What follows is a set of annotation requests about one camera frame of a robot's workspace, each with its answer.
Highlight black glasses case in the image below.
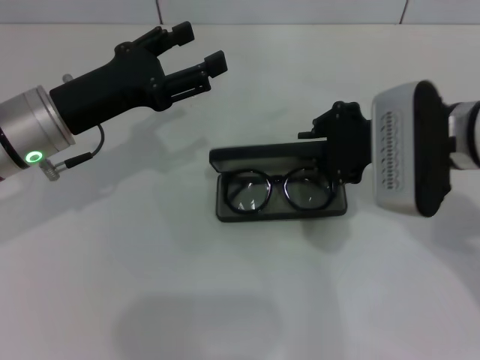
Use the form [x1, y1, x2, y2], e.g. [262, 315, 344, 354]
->
[208, 141, 349, 225]

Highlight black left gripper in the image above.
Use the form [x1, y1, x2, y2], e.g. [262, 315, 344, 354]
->
[49, 21, 230, 137]

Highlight black round glasses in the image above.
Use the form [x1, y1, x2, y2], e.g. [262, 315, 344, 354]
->
[223, 166, 335, 215]

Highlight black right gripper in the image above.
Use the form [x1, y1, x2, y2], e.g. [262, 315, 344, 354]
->
[297, 100, 374, 187]

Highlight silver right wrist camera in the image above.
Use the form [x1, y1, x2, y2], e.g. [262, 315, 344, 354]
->
[370, 79, 457, 218]

